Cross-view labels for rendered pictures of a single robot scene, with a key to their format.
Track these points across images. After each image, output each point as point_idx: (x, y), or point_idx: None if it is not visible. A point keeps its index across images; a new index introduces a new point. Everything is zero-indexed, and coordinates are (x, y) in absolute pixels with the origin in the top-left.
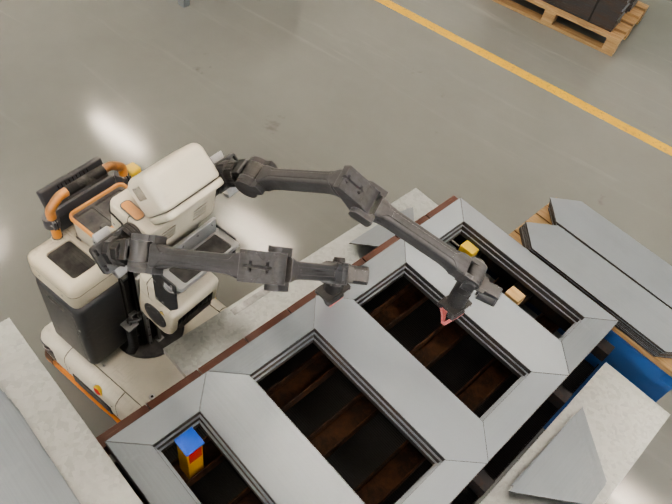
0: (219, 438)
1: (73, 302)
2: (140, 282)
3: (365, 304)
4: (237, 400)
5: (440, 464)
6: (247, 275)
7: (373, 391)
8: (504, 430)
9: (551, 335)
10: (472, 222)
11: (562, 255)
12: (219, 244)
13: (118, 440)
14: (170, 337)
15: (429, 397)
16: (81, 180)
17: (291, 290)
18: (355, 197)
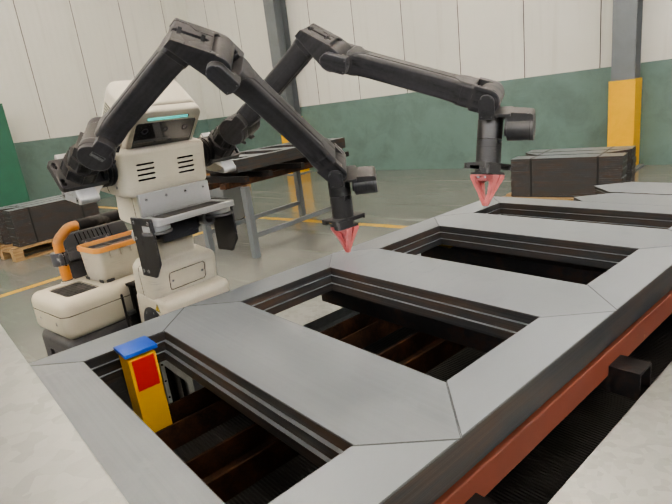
0: (185, 352)
1: (65, 325)
2: (134, 276)
3: None
4: (218, 317)
5: (534, 321)
6: (175, 36)
7: (413, 295)
8: (627, 285)
9: (650, 228)
10: (510, 201)
11: (630, 201)
12: (212, 203)
13: (38, 363)
14: None
15: (495, 281)
16: (93, 216)
17: (319, 299)
18: (321, 39)
